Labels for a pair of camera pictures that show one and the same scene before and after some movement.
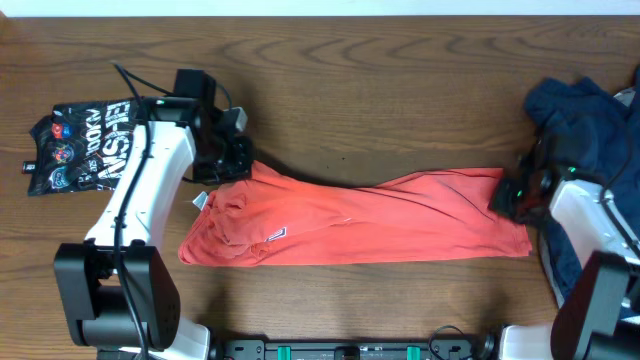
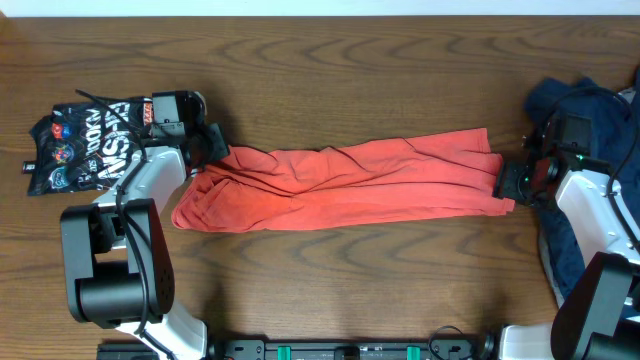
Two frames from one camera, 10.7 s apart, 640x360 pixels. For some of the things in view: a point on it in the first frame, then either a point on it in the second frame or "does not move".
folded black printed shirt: [81, 147] does not move
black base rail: [480, 347] does not move
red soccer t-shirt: [258, 219] to [450, 173]
